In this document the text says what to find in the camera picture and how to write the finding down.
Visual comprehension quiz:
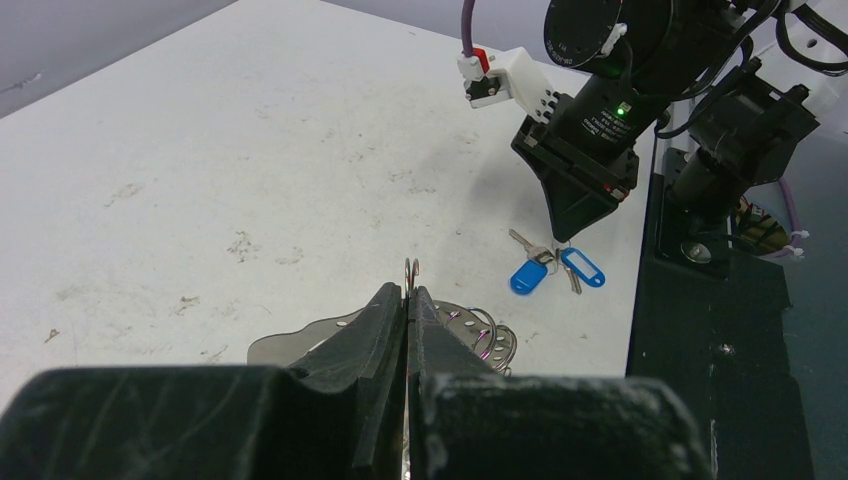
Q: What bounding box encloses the perforated metal key plate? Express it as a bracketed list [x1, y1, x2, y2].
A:
[246, 300, 518, 376]

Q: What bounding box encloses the blue key tag white label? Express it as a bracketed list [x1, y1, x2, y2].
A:
[560, 247, 606, 288]

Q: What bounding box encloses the solid blue key tag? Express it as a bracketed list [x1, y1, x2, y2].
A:
[509, 260, 548, 296]

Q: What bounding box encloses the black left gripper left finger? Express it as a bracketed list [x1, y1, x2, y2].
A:
[1, 283, 406, 479]

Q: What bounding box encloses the silver key on blue tag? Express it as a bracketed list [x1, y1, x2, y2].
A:
[508, 229, 555, 265]

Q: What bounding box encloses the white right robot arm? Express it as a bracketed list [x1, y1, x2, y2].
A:
[513, 1, 847, 242]

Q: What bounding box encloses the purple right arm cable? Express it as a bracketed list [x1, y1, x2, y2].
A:
[460, 0, 478, 60]

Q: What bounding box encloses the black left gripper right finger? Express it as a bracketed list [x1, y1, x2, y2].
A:
[408, 287, 712, 479]

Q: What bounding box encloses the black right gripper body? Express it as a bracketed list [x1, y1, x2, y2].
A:
[511, 76, 666, 243]

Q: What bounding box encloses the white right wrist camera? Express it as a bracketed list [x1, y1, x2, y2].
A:
[457, 48, 557, 124]

